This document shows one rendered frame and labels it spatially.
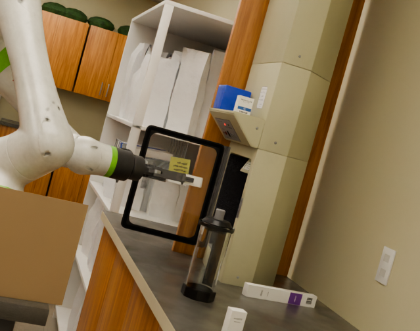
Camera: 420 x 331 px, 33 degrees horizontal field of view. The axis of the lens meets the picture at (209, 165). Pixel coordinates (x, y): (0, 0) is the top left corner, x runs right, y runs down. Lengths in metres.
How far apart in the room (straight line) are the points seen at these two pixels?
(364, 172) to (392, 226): 0.31
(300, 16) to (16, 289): 1.30
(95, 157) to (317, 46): 0.88
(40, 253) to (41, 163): 0.22
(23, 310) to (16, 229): 0.18
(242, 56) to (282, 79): 0.38
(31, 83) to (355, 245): 1.28
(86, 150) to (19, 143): 0.28
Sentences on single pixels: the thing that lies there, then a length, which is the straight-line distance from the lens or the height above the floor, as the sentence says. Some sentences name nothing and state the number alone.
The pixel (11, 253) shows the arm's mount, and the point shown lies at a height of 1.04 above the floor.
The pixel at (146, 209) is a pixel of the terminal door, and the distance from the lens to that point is 2.63.
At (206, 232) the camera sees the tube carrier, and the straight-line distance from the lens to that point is 2.03.
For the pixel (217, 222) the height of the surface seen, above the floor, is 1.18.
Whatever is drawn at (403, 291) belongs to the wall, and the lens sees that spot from 2.21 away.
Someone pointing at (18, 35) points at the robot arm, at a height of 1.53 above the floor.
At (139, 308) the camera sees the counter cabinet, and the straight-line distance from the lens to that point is 2.27.
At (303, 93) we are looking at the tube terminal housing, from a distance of 2.39.
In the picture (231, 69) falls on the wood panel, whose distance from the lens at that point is 2.69.
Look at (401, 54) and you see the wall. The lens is 2.58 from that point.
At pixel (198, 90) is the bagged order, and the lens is 3.57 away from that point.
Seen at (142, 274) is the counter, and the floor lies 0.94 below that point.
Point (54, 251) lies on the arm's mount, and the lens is 1.66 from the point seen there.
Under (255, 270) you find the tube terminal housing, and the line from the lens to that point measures 2.42.
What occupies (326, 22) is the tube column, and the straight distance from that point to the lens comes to 2.44.
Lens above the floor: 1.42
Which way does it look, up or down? 3 degrees down
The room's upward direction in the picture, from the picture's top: 15 degrees clockwise
